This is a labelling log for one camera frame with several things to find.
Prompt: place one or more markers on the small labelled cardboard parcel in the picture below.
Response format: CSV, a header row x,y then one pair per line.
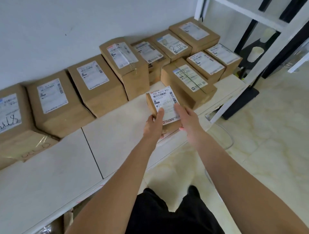
x,y
162,100

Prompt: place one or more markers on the black stand base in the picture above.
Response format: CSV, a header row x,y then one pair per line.
x,y
240,104

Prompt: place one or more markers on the person's right forearm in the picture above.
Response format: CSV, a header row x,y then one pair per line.
x,y
231,183

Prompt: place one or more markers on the person's black trousers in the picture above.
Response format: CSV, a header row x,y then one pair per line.
x,y
166,217

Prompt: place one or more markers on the white paper cup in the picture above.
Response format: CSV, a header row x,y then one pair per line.
x,y
255,53

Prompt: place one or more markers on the person's left thumb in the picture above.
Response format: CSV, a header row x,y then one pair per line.
x,y
160,115

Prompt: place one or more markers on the black metal rack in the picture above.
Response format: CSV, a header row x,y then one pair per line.
x,y
287,43

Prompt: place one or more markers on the person's left hand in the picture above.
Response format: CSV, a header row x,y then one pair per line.
x,y
152,127

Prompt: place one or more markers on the row of brown shipping boxes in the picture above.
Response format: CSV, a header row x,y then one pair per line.
x,y
101,84

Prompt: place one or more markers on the person's right thumb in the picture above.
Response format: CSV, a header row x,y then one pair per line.
x,y
180,111

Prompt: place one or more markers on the person's left forearm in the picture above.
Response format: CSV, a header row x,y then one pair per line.
x,y
120,188

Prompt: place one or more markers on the person's right hand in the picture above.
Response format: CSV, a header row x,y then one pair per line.
x,y
190,123

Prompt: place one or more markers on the white metal shelf frame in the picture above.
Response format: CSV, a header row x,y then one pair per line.
x,y
265,55

